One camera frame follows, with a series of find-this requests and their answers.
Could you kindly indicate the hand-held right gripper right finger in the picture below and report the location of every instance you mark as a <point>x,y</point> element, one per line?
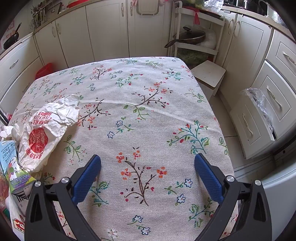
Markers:
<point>208,173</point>

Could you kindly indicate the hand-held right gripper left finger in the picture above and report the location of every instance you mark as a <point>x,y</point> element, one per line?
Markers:
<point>86,176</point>

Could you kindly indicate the white paper bag red print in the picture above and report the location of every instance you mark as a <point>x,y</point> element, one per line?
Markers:
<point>46,129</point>

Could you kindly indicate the snack bag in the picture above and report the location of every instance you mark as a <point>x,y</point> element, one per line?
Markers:
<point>16,176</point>

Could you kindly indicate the red trash bin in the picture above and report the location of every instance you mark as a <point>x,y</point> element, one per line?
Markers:
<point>45,70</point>

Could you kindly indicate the open white drawer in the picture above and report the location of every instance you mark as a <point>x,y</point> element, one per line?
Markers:
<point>249,129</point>

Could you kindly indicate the white red printed packet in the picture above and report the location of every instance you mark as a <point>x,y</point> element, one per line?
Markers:
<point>17,217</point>

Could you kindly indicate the floral tablecloth table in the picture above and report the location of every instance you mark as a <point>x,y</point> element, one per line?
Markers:
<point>143,115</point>

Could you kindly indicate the crumpled white tissue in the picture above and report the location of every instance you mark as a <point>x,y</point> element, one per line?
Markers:
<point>13,132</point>

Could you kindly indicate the orange red snack packet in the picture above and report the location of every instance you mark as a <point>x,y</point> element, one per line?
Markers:
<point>3,194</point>

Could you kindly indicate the white stool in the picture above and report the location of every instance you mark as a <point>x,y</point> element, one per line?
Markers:
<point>208,73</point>

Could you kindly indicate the green vegetables on shelf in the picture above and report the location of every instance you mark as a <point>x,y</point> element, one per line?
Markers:
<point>192,56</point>

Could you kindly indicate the white shelf trolley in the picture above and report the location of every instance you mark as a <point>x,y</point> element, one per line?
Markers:
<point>198,48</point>

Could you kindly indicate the white plastic bag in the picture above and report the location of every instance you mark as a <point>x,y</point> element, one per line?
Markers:
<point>209,39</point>

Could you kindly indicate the black pan with glass lid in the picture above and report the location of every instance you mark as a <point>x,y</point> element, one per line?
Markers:
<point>189,38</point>

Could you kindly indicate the white kitchen base cabinets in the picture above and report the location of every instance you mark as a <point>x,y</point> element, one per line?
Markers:
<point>106,30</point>

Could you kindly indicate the red tassel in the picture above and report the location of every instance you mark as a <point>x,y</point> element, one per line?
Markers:
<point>196,19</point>

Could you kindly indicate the black wok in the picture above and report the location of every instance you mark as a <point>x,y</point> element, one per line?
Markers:
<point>10,40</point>

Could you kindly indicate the crinkled clear plastic bag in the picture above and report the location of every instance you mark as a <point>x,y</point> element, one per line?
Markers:
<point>214,5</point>

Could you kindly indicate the bagged green vegetables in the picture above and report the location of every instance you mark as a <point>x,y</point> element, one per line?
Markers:
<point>196,2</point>

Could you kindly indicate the red basin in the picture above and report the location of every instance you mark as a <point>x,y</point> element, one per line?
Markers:
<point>76,3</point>

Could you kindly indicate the white hanging cutting board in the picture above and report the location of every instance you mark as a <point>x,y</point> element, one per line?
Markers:
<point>148,8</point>

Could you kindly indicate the wall utensil rack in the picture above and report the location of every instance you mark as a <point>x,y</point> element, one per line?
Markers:
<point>39,19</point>

